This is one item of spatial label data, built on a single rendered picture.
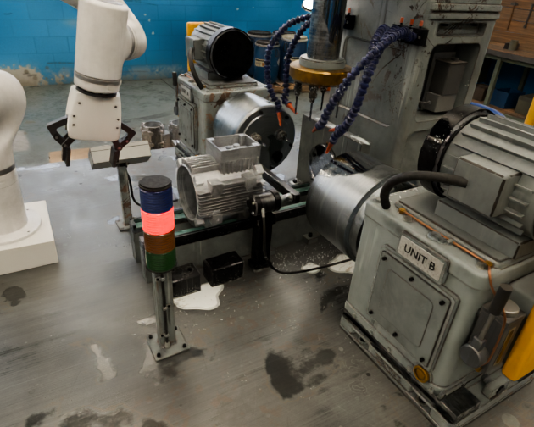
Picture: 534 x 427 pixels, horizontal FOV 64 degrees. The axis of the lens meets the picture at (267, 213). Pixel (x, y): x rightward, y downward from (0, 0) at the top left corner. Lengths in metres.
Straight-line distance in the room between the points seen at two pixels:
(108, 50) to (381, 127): 0.83
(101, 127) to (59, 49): 5.64
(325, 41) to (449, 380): 0.86
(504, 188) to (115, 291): 0.93
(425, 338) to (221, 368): 0.43
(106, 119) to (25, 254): 0.55
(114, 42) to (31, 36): 5.66
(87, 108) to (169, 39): 5.93
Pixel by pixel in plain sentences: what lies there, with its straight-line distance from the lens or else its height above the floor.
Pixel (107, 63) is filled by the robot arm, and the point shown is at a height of 1.40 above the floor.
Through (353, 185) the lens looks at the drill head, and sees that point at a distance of 1.03.
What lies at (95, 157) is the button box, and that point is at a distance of 1.33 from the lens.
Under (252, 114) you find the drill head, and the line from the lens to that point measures 1.45.
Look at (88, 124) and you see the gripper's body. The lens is 0.93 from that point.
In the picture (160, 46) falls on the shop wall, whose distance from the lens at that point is 6.80.
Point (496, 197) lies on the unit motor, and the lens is 0.76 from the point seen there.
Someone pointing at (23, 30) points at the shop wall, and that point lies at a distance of 6.51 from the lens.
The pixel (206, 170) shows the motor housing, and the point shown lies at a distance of 1.15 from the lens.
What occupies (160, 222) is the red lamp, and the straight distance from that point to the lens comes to 0.82.
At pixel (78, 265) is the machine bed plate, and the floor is 0.80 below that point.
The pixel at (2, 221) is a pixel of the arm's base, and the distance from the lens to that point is 1.35.
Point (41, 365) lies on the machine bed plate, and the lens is 1.09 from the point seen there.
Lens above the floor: 1.57
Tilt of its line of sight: 30 degrees down
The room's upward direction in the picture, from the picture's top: 4 degrees clockwise
